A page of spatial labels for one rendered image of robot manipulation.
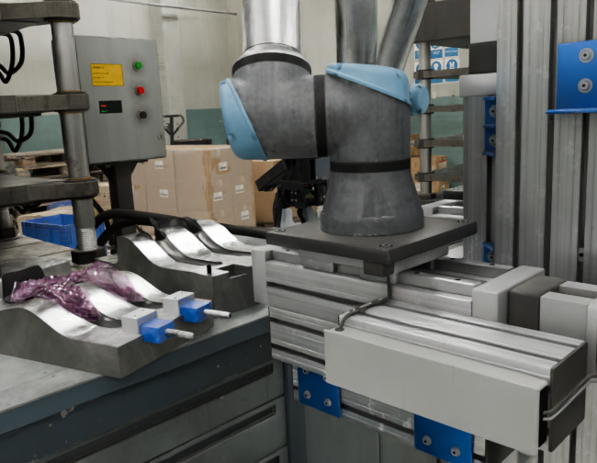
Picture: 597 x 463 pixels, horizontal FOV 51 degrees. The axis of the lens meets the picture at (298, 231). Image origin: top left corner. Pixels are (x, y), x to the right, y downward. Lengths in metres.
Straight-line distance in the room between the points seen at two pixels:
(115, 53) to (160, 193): 3.62
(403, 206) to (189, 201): 4.63
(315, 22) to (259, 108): 8.66
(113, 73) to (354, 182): 1.39
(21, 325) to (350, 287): 0.61
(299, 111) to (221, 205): 4.55
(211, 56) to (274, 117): 9.60
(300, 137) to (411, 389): 0.36
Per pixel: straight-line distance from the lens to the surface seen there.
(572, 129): 0.89
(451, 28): 5.32
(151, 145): 2.19
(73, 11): 1.93
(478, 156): 1.02
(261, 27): 0.92
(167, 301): 1.17
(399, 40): 1.42
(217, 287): 1.28
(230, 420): 1.39
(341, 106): 0.84
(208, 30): 10.47
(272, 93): 0.86
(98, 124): 2.09
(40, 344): 1.18
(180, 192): 5.48
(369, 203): 0.84
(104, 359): 1.07
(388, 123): 0.85
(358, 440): 1.75
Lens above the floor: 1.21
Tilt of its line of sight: 11 degrees down
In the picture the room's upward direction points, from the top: 3 degrees counter-clockwise
